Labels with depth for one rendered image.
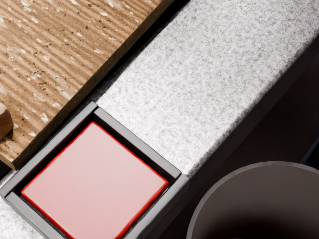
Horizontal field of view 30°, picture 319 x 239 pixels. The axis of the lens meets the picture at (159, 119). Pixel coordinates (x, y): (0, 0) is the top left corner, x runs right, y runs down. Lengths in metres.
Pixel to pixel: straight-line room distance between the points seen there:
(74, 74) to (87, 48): 0.02
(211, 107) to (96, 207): 0.10
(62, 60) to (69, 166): 0.07
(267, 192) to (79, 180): 0.75
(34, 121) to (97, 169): 0.05
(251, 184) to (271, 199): 0.09
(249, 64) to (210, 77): 0.03
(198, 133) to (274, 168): 0.62
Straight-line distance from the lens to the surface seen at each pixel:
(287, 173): 1.00
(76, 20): 0.38
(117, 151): 0.34
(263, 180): 1.02
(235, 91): 0.38
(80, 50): 0.37
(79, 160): 0.34
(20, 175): 0.34
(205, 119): 0.37
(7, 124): 0.34
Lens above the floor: 1.24
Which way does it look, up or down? 64 degrees down
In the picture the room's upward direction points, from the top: 4 degrees clockwise
